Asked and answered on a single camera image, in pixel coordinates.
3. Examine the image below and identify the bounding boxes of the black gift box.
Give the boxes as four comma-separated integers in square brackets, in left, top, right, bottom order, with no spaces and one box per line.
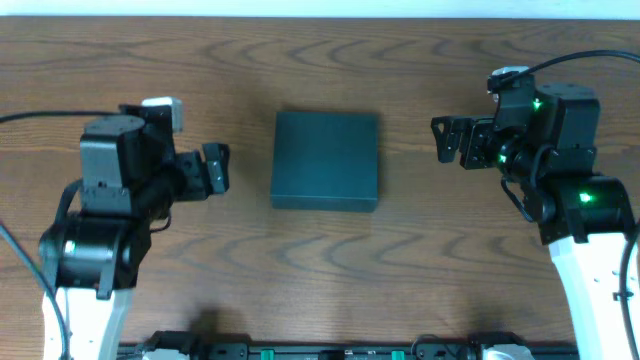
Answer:
[270,112,379,213]

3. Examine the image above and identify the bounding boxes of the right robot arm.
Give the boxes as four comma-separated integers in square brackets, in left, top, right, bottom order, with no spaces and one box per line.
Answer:
[431,73,639,359]

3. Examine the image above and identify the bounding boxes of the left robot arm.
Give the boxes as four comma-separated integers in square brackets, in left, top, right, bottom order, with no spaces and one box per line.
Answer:
[39,102,230,359]

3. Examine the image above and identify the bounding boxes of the right black cable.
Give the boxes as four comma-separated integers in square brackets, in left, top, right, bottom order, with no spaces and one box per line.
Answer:
[487,48,640,360]

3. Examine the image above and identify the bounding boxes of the black cable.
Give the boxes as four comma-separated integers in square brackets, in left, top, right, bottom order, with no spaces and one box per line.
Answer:
[0,109,174,360]
[487,48,640,360]

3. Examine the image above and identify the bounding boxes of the left black cable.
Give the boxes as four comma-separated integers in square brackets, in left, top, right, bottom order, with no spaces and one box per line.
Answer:
[0,109,174,360]

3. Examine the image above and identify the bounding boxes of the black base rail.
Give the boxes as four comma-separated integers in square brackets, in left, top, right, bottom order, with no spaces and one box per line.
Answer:
[116,331,580,360]

